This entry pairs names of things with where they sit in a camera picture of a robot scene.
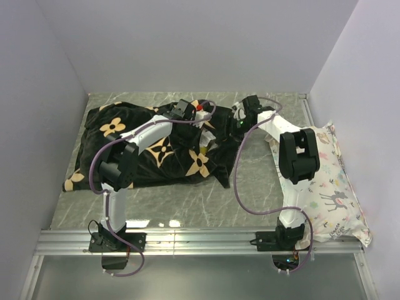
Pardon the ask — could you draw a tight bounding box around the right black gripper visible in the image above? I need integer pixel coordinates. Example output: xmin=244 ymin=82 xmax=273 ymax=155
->
xmin=214 ymin=115 xmax=256 ymax=149

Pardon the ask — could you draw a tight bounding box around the black floral pillowcase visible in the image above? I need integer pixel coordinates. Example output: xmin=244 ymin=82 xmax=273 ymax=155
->
xmin=62 ymin=99 xmax=243 ymax=192

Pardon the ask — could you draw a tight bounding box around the white pillow yellow edge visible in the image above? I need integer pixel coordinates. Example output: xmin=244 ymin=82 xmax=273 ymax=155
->
xmin=199 ymin=129 xmax=218 ymax=155

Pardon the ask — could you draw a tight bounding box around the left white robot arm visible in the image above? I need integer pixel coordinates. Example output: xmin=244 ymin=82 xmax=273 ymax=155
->
xmin=89 ymin=99 xmax=213 ymax=251

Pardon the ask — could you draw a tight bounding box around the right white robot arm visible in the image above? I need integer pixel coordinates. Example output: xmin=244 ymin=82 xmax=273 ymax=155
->
xmin=232 ymin=95 xmax=320 ymax=251

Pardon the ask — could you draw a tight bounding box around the patterned white pillow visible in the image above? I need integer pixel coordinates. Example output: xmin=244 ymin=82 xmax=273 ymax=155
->
xmin=264 ymin=120 xmax=374 ymax=248

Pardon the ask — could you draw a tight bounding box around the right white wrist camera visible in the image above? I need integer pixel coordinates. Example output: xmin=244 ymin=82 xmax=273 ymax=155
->
xmin=232 ymin=101 xmax=246 ymax=121

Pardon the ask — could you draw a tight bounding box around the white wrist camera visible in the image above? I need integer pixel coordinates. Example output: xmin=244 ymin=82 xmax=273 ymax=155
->
xmin=232 ymin=101 xmax=246 ymax=121
xmin=192 ymin=104 xmax=213 ymax=128

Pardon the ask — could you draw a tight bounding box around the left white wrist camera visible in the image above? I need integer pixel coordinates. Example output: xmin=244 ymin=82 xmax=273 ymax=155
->
xmin=192 ymin=104 xmax=213 ymax=128

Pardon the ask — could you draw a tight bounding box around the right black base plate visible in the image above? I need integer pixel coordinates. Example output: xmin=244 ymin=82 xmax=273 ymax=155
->
xmin=249 ymin=231 xmax=282 ymax=252

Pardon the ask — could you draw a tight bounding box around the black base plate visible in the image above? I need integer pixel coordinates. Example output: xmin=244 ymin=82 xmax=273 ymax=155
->
xmin=88 ymin=232 xmax=146 ymax=253
xmin=249 ymin=231 xmax=282 ymax=252

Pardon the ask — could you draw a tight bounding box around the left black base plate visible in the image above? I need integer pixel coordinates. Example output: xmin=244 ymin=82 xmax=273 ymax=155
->
xmin=88 ymin=232 xmax=146 ymax=253

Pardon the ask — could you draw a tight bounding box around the aluminium mounting rail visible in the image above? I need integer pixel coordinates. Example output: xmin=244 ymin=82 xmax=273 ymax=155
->
xmin=20 ymin=227 xmax=379 ymax=299

